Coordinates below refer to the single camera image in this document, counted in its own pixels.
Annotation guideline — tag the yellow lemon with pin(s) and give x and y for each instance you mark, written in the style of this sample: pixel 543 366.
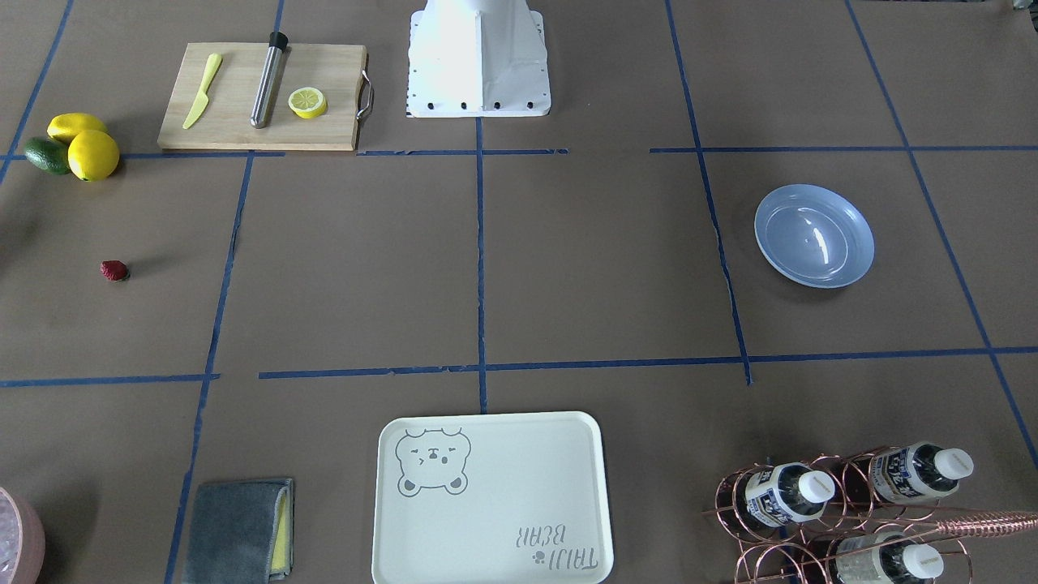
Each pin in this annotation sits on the yellow lemon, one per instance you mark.
pixel 93 155
pixel 65 127

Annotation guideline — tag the green avocado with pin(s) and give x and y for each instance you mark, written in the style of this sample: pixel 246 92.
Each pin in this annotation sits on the green avocado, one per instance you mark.
pixel 48 155

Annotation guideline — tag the blue plate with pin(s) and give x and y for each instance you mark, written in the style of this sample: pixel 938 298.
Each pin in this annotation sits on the blue plate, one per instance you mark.
pixel 813 236

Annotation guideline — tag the bottle white cap bottom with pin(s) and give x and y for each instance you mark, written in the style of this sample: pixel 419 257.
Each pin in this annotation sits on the bottle white cap bottom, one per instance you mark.
pixel 885 558

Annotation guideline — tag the grey yellow folded cloth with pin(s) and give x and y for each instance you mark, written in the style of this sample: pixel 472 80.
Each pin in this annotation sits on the grey yellow folded cloth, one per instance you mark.
pixel 242 532

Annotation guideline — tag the red strawberry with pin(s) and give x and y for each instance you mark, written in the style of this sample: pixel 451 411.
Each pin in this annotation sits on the red strawberry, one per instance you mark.
pixel 114 270

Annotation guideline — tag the lemon half slice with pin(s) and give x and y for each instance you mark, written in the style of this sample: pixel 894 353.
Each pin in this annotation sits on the lemon half slice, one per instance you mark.
pixel 307 103

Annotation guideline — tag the steel cylinder black cap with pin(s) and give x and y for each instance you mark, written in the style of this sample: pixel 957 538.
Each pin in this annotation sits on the steel cylinder black cap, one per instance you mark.
pixel 265 93

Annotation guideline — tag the bottle white cap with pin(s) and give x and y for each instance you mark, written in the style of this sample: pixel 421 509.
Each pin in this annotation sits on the bottle white cap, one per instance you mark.
pixel 885 558
pixel 783 495
pixel 918 473

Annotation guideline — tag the pink bowl with ice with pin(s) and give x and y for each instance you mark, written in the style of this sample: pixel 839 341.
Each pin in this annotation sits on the pink bowl with ice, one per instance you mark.
pixel 22 538

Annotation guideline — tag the copper wire bottle rack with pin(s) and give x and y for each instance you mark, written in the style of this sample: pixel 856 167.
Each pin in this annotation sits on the copper wire bottle rack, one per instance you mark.
pixel 790 553

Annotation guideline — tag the wooden cutting board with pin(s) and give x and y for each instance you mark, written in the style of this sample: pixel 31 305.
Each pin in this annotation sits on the wooden cutting board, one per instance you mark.
pixel 336 70

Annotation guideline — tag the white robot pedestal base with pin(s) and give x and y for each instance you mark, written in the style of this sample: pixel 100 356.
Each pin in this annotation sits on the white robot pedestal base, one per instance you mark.
pixel 477 59

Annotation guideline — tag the cream bear tray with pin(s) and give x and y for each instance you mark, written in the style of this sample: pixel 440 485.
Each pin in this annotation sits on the cream bear tray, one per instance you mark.
pixel 492 498

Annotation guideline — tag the yellow lemon front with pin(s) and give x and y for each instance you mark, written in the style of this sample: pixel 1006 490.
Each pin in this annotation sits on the yellow lemon front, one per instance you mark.
pixel 93 155

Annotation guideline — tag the yellow lemon rear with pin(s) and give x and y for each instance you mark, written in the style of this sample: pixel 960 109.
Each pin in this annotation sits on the yellow lemon rear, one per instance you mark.
pixel 65 127

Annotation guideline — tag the yellow plastic knife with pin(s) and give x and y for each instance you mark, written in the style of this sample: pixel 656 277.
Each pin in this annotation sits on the yellow plastic knife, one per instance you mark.
pixel 202 99

